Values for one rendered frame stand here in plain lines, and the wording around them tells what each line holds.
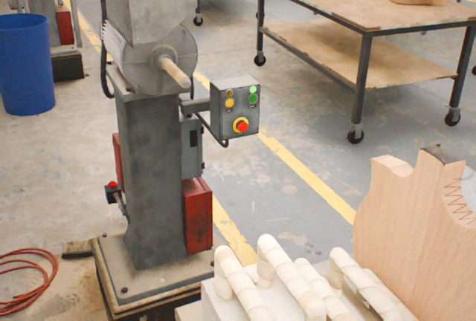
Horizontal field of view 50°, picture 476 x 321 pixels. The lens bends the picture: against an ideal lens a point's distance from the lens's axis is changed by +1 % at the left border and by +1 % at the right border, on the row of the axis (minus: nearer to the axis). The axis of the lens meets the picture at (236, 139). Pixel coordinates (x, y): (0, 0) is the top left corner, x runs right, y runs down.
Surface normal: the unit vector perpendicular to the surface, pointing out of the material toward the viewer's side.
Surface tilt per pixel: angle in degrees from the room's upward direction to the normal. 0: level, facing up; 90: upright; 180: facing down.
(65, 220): 0
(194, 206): 90
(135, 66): 91
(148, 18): 90
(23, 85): 93
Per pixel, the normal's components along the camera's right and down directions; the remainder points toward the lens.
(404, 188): -0.92, 0.18
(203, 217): 0.41, 0.43
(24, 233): 0.01, -0.88
